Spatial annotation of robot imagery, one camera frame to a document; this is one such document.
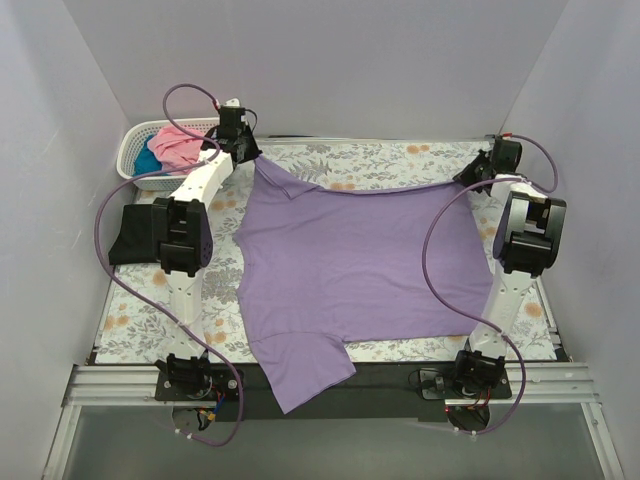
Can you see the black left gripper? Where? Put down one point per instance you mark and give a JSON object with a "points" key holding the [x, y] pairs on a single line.
{"points": [[245, 147]]}

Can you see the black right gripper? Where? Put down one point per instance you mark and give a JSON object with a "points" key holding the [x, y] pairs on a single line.
{"points": [[477, 170]]}

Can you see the purple t-shirt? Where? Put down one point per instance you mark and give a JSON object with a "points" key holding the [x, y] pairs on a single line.
{"points": [[323, 269]]}

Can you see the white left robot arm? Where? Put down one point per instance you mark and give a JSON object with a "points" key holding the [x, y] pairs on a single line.
{"points": [[180, 226]]}

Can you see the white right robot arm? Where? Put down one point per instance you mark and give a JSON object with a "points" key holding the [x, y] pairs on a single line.
{"points": [[526, 243]]}

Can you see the pink t-shirt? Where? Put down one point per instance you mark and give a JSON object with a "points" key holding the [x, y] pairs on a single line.
{"points": [[174, 148]]}

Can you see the white plastic laundry basket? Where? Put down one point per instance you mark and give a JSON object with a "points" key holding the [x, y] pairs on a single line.
{"points": [[128, 151]]}

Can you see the teal t-shirt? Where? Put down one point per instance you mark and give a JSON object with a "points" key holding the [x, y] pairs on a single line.
{"points": [[146, 161]]}

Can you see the folded black t-shirt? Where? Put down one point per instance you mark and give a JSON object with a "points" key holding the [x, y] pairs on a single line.
{"points": [[134, 242]]}

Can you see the floral patterned tablecloth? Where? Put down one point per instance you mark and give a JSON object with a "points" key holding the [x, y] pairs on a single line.
{"points": [[132, 332]]}

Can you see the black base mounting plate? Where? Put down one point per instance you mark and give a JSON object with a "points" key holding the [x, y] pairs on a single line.
{"points": [[377, 390]]}

